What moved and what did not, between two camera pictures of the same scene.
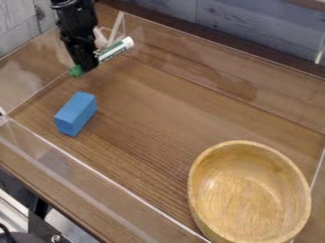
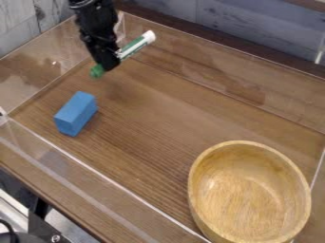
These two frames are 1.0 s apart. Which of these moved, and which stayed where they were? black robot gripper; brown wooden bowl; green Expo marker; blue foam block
Moved: black robot gripper; green Expo marker
Stayed: brown wooden bowl; blue foam block
